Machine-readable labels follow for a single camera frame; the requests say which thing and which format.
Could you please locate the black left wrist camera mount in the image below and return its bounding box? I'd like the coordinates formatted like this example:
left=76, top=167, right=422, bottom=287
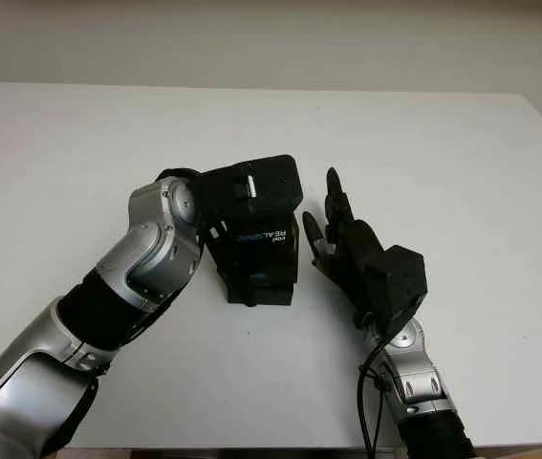
left=198, top=153, right=305, bottom=216

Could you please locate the black RealSense box lid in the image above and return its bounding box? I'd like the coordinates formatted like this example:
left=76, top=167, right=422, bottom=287
left=225, top=212, right=300, bottom=288

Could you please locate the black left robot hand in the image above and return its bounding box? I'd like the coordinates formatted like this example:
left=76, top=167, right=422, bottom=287
left=201, top=209, right=274, bottom=308

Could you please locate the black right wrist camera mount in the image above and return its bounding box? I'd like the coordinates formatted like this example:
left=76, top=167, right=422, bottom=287
left=363, top=244, right=430, bottom=339

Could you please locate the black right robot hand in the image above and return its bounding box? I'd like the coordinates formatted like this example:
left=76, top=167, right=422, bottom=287
left=302, top=166, right=387, bottom=327

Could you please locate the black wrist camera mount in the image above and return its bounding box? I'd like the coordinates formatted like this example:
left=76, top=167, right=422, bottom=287
left=198, top=153, right=305, bottom=216
left=363, top=244, right=430, bottom=339

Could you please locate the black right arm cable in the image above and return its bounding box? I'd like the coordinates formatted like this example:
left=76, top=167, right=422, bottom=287
left=357, top=334, right=394, bottom=455

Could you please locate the black camera box base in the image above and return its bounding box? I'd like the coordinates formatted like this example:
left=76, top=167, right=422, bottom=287
left=226, top=280, right=294, bottom=307

